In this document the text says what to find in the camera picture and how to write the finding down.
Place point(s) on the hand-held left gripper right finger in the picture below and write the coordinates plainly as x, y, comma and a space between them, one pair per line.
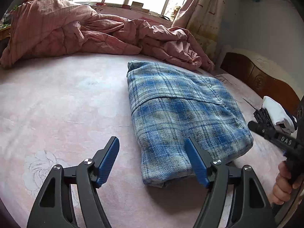
197, 163

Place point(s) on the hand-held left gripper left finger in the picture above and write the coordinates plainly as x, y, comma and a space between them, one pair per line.
108, 163

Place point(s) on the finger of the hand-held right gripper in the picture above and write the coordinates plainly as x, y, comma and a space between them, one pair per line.
260, 129

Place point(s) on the blue plaid shirt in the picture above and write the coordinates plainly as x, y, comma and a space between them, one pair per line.
178, 114

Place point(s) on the person's right hand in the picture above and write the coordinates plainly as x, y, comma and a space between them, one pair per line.
281, 187

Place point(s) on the white and navy folded garment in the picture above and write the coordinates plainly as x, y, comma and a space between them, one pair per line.
273, 109

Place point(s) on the wooden headboard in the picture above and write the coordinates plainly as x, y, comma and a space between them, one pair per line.
256, 76

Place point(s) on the floral curtain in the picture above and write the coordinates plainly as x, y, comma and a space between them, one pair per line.
204, 9

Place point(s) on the pink quilt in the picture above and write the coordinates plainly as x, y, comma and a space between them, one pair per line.
59, 28

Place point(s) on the beige stacked boxes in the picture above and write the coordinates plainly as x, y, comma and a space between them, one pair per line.
176, 11

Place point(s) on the small black object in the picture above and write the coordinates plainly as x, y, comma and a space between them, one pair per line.
165, 18

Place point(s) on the stack of books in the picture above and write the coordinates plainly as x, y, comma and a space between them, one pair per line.
140, 7

